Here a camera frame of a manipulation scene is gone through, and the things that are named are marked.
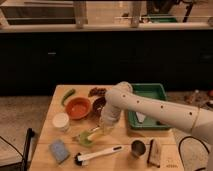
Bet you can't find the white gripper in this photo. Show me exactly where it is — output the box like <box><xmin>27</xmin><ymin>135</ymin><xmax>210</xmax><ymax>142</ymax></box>
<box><xmin>100</xmin><ymin>104</ymin><xmax>121</xmax><ymax>135</ymax></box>

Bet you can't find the yellow banana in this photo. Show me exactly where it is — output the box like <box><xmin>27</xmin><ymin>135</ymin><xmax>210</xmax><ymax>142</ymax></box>
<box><xmin>88</xmin><ymin>127</ymin><xmax>102</xmax><ymax>139</ymax></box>

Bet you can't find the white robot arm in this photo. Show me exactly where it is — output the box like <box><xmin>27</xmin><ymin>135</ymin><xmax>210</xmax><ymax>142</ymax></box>
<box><xmin>101</xmin><ymin>82</ymin><xmax>213</xmax><ymax>145</ymax></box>

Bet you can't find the metal cup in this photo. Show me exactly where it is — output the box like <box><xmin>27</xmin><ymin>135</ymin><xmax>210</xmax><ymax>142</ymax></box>
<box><xmin>131</xmin><ymin>140</ymin><xmax>146</xmax><ymax>158</ymax></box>

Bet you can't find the white plastic cup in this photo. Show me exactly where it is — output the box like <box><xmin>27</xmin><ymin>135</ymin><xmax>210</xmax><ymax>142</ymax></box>
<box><xmin>52</xmin><ymin>113</ymin><xmax>70</xmax><ymax>131</ymax></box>

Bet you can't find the green measuring scoop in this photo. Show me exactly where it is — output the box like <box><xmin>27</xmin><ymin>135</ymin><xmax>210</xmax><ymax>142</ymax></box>
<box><xmin>72</xmin><ymin>130</ymin><xmax>94</xmax><ymax>147</ymax></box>

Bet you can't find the dark purple bowl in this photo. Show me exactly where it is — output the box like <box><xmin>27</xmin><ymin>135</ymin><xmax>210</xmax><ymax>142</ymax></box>
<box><xmin>92</xmin><ymin>97</ymin><xmax>106</xmax><ymax>116</ymax></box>

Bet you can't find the grey folded cloth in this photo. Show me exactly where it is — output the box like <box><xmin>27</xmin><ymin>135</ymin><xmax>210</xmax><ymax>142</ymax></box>
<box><xmin>136</xmin><ymin>112</ymin><xmax>146</xmax><ymax>123</ymax></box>

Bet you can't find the orange bowl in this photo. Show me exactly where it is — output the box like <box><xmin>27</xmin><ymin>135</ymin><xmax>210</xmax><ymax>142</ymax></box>
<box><xmin>65</xmin><ymin>97</ymin><xmax>91</xmax><ymax>120</ymax></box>

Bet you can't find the brown grape bunch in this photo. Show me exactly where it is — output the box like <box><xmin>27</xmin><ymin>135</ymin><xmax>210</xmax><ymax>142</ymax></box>
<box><xmin>88</xmin><ymin>87</ymin><xmax>106</xmax><ymax>97</ymax></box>

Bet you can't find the white dish brush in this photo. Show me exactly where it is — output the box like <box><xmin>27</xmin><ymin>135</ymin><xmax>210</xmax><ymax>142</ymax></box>
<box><xmin>74</xmin><ymin>146</ymin><xmax>123</xmax><ymax>166</ymax></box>

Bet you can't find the green chili pepper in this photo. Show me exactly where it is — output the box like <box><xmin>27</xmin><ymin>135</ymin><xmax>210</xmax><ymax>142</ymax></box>
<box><xmin>61</xmin><ymin>89</ymin><xmax>76</xmax><ymax>106</ymax></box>

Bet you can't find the blue sponge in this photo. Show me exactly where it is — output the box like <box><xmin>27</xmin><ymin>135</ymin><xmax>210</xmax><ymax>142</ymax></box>
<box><xmin>49</xmin><ymin>139</ymin><xmax>70</xmax><ymax>164</ymax></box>

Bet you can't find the green plastic tray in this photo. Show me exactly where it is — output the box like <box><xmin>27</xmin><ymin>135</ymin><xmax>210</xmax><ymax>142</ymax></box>
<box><xmin>127</xmin><ymin>83</ymin><xmax>170</xmax><ymax>130</ymax></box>

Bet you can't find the black chair frame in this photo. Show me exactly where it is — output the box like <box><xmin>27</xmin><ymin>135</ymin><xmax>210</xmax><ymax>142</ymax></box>
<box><xmin>0</xmin><ymin>128</ymin><xmax>35</xmax><ymax>171</ymax></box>

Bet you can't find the black cable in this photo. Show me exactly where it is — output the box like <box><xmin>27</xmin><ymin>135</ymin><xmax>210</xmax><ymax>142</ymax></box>
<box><xmin>177</xmin><ymin>135</ymin><xmax>213</xmax><ymax>171</ymax></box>

